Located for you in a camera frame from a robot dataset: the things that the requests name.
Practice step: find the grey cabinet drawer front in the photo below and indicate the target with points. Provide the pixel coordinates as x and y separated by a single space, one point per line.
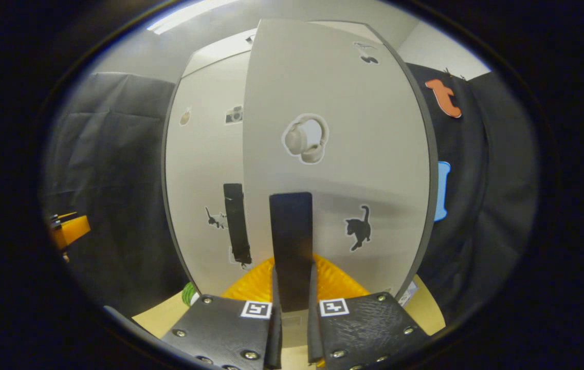
220 51

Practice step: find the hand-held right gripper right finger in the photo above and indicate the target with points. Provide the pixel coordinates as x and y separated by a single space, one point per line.
314 334

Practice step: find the green striped object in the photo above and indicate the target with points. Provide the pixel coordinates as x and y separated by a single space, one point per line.
189 295

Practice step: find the grey cabinet door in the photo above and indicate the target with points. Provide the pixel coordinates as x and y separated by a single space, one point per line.
292 77
199 169

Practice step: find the white printed card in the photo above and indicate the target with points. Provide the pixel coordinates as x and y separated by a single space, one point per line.
408 294

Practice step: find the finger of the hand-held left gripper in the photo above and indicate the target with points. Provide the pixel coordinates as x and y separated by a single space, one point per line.
73 230

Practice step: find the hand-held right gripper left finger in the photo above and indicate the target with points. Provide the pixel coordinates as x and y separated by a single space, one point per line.
276 334

